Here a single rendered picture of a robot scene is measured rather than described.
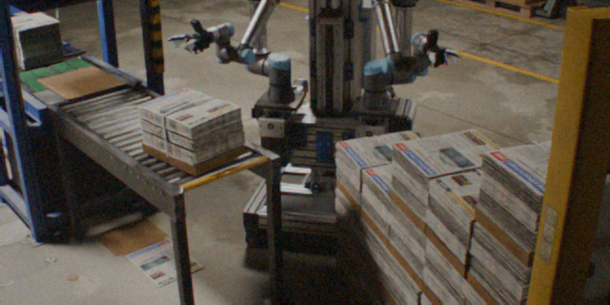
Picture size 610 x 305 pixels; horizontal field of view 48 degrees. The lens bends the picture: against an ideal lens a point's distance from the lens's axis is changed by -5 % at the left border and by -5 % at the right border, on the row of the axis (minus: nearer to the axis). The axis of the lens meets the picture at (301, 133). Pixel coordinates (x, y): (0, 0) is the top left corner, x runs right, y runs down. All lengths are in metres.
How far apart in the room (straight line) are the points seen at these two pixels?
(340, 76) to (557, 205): 2.36
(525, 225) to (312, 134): 1.97
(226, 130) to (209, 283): 1.00
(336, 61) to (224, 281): 1.26
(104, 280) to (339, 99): 1.55
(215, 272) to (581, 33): 2.82
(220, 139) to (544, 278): 1.80
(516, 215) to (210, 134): 1.46
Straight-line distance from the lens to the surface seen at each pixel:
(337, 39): 3.65
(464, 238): 2.28
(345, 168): 3.17
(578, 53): 1.38
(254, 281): 3.75
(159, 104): 3.20
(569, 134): 1.43
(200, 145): 2.99
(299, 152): 3.79
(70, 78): 4.43
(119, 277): 3.89
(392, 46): 3.35
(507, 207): 2.04
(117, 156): 3.30
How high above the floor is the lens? 2.16
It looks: 24 degrees down
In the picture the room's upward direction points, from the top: 1 degrees counter-clockwise
